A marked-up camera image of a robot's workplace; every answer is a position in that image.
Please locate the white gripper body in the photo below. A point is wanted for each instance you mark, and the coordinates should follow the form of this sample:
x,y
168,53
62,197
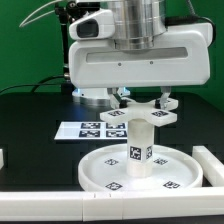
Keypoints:
x,y
179,57

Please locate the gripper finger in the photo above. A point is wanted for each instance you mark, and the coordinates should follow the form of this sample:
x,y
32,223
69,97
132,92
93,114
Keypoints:
x,y
161,102
116,102

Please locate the white cross-shaped table base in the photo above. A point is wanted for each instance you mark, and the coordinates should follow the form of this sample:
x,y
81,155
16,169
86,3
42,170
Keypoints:
x,y
145,111

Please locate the white round table top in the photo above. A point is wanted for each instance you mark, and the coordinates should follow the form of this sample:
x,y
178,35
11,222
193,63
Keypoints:
x,y
114,168

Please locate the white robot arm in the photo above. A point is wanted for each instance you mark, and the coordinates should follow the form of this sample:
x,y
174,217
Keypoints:
x,y
133,43

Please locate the white marker sheet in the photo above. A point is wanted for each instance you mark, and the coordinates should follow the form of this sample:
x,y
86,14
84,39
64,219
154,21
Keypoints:
x,y
90,130

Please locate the white right fence bar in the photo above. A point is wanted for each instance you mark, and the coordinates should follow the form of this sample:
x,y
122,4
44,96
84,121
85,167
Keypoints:
x,y
213,169

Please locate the white fence bar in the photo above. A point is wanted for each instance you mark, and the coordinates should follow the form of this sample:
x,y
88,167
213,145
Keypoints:
x,y
213,169
95,206
1,159

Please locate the white front fence bar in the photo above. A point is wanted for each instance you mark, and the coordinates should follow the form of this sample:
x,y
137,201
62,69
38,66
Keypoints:
x,y
95,206

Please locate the white left fence bar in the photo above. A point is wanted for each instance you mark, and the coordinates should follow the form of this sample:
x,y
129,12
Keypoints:
x,y
1,159

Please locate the black camera stand pole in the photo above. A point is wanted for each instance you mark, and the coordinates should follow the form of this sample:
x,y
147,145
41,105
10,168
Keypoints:
x,y
67,87

